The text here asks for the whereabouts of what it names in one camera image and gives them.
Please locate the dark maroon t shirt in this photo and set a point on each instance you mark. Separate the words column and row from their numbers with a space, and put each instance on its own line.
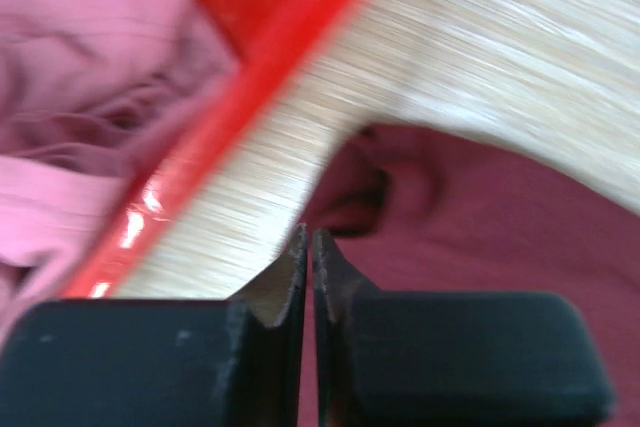
column 419, row 209

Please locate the red plastic bin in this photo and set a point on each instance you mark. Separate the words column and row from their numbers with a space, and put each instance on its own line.
column 267, row 37

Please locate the pink crumpled t shirt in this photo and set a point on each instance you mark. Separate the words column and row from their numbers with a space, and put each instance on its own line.
column 93, row 92

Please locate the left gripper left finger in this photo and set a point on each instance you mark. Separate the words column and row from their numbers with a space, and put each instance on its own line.
column 160, row 362

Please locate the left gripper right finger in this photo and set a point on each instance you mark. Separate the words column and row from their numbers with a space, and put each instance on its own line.
column 451, row 358

